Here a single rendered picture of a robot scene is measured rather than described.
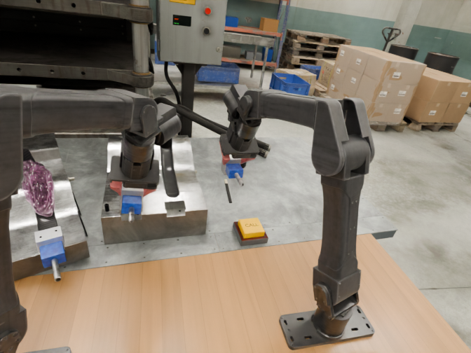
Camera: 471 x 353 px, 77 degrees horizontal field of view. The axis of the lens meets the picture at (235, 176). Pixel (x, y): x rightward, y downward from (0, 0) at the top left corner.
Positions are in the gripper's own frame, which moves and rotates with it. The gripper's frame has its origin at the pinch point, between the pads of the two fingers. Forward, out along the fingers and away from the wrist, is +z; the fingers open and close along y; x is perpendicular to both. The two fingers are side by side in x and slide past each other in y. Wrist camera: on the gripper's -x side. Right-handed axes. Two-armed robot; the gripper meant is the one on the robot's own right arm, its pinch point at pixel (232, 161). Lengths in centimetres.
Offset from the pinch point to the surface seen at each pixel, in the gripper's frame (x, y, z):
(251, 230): 21.4, -1.6, 1.9
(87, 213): 7.5, 41.5, 13.0
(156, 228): 17.5, 23.3, 3.5
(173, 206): 12.0, 18.5, 2.6
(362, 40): -508, -500, 280
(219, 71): -283, -89, 208
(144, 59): -61, 23, 14
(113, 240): 18.6, 34.0, 5.9
